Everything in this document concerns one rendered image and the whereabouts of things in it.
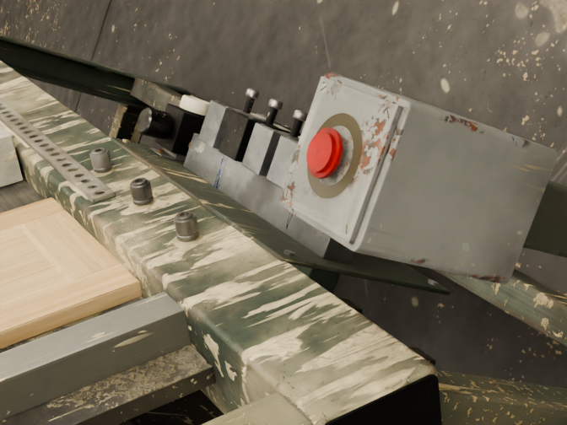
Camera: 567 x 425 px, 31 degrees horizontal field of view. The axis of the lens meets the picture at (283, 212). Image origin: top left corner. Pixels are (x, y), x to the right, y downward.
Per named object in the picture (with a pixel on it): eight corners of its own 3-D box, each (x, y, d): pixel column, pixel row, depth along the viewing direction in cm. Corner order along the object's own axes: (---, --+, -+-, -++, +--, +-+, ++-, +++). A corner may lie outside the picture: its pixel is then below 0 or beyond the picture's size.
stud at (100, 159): (115, 170, 134) (110, 149, 133) (97, 176, 133) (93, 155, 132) (108, 165, 136) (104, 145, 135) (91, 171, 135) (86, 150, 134)
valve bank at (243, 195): (495, 179, 116) (328, 129, 102) (451, 296, 118) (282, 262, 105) (279, 87, 156) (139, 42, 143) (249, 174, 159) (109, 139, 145)
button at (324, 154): (363, 139, 79) (341, 133, 77) (345, 188, 79) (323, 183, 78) (335, 126, 82) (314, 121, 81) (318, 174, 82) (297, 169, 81)
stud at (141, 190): (157, 202, 123) (152, 180, 121) (137, 209, 122) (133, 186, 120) (148, 196, 125) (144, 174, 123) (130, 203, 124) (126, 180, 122)
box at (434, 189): (569, 154, 84) (405, 99, 74) (516, 288, 86) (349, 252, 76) (475, 120, 94) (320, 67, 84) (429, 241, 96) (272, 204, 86)
